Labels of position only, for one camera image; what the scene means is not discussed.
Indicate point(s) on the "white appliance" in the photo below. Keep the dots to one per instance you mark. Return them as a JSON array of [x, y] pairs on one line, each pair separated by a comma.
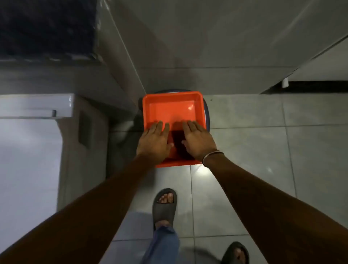
[[32, 163]]

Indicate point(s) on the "person's right forearm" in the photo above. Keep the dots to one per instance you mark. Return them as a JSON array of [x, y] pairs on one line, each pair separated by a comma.
[[272, 212]]

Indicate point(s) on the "person's right hand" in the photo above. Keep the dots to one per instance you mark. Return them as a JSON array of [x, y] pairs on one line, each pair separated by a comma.
[[199, 142]]

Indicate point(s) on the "blue round bucket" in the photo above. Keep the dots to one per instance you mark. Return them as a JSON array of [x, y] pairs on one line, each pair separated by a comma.
[[207, 114]]

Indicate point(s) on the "orange plastic tub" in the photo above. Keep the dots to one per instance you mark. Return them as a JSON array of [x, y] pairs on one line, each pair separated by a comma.
[[174, 110]]

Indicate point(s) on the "small white peg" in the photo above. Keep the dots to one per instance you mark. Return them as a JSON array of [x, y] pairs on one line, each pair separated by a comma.
[[285, 82]]

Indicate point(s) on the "person's right thumb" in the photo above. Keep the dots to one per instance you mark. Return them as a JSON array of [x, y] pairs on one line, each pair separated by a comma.
[[185, 143]]

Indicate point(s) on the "person's right foot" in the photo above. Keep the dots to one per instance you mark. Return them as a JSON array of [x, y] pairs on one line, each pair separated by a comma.
[[239, 257]]

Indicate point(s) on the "person's left thumb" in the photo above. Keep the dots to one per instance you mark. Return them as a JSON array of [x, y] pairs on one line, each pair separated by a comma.
[[170, 146]]

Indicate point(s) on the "person's left little finger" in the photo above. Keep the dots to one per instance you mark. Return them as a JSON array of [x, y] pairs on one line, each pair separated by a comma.
[[145, 133]]

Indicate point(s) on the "white wrist bangle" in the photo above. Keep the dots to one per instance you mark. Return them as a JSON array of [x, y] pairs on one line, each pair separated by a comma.
[[210, 155]]

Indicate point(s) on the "person's foot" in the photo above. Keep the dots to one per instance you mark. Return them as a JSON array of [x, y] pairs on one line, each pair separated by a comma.
[[239, 257], [166, 198]]

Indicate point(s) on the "grey rubber slipper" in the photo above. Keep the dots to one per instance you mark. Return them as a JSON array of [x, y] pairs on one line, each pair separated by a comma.
[[163, 210], [231, 253]]

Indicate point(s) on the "person's left hand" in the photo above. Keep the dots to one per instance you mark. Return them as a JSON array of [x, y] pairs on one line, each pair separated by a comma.
[[153, 145]]

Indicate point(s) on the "blue jeans leg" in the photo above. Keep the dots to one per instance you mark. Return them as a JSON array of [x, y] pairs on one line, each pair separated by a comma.
[[161, 247]]

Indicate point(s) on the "person's left forearm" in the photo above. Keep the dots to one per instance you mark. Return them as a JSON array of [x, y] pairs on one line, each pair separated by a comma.
[[81, 217]]

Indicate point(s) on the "person's left middle finger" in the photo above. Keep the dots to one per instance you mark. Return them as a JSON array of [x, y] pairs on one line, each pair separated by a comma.
[[159, 128]]

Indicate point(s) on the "dark speckled countertop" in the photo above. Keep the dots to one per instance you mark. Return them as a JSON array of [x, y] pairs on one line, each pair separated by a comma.
[[46, 27]]

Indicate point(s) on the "person's right middle finger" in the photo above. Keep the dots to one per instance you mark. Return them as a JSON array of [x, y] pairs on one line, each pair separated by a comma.
[[193, 126]]

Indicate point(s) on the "grey door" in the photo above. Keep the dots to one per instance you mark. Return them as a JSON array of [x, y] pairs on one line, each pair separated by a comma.
[[323, 64]]

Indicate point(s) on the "person's left foot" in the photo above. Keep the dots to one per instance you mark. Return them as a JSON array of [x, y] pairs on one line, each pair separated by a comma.
[[166, 198]]

